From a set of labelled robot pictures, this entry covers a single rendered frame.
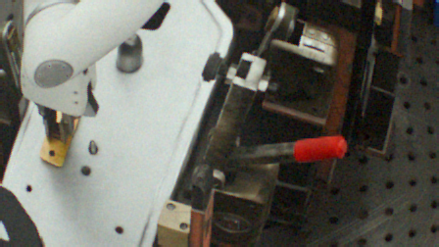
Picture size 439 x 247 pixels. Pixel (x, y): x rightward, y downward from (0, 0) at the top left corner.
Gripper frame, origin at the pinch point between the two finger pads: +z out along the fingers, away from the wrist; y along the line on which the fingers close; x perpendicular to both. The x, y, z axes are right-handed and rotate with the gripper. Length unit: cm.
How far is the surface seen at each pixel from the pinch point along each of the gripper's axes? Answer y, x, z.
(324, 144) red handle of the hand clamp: -29.4, 0.3, -11.1
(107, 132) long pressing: -5.9, -2.7, 3.2
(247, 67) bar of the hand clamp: -20.8, -1.0, -17.3
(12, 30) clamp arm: 11.1, -5.9, -7.3
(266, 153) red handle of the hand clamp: -23.7, 0.4, -6.9
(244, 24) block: -11, -45, 33
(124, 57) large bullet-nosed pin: -5.0, -11.0, 0.4
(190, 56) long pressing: -11.5, -15.2, 3.2
